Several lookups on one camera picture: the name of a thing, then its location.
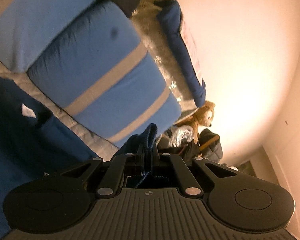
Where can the left blue striped pillow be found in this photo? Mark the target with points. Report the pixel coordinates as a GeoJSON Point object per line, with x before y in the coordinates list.
{"type": "Point", "coordinates": [27, 27]}

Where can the right blue striped pillow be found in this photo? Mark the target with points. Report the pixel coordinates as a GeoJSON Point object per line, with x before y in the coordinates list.
{"type": "Point", "coordinates": [99, 72]}

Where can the blue striped pillow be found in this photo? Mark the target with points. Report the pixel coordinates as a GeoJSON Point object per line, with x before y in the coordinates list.
{"type": "Point", "coordinates": [99, 72]}
{"type": "Point", "coordinates": [27, 27]}

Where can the dark blue folded cloth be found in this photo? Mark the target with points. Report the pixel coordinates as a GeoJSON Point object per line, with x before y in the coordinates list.
{"type": "Point", "coordinates": [181, 44]}

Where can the dark blue sweatshirt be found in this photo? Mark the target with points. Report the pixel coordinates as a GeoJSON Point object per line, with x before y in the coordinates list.
{"type": "Point", "coordinates": [33, 142]}

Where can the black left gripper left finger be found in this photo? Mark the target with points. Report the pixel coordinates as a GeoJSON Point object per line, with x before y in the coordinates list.
{"type": "Point", "coordinates": [56, 202]}

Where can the brown teddy bear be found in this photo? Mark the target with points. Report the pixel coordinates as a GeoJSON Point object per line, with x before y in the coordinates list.
{"type": "Point", "coordinates": [202, 116]}

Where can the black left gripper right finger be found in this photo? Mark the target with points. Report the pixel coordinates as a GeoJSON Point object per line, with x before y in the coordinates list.
{"type": "Point", "coordinates": [236, 199]}

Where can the dark padded jacket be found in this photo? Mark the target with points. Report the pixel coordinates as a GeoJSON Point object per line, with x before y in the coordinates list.
{"type": "Point", "coordinates": [180, 141]}

